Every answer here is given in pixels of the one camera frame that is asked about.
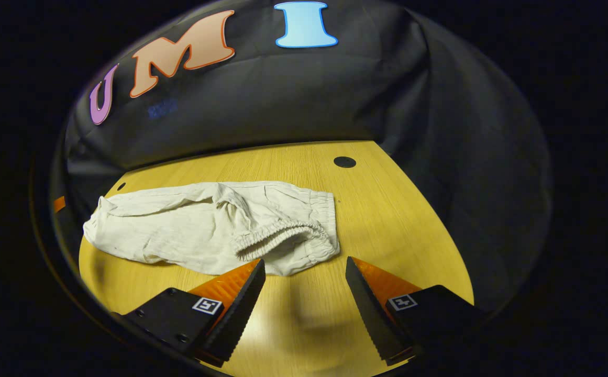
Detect black backdrop cloth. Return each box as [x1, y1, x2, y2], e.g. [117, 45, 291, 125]
[52, 0, 553, 315]

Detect cream white jeans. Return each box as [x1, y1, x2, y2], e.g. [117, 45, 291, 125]
[83, 181, 341, 277]

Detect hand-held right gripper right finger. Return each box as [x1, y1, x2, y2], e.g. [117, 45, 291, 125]
[346, 256, 488, 366]

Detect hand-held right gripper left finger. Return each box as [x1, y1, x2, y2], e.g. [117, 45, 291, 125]
[113, 258, 267, 367]

